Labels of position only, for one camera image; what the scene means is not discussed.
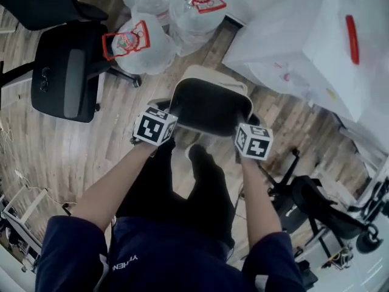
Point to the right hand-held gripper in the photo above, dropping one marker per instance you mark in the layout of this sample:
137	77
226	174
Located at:
253	143

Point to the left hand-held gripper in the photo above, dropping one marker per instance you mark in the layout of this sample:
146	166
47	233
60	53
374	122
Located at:
152	126

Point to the small beige waste bin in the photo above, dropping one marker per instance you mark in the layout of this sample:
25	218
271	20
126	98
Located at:
209	108

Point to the person's left forearm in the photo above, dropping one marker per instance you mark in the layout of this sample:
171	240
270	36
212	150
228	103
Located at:
115	184

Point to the person's right forearm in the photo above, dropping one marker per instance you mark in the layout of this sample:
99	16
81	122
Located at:
259	199

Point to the person's black trousers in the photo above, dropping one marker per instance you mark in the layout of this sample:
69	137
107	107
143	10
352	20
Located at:
200	199

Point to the black padded office chair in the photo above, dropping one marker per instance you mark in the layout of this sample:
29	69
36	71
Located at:
316	205

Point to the black mesh office chair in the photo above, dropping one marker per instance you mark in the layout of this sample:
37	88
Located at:
67	71

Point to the white water dispenser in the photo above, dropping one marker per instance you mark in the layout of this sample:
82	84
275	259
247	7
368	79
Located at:
273	41

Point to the black eyeglasses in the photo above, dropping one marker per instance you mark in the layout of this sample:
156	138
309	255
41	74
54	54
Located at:
45	79

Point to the person's navy shirt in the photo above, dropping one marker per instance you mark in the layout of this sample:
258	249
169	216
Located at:
170	260

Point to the white metal desk frame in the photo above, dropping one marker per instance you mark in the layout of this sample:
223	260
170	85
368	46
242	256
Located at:
30	205

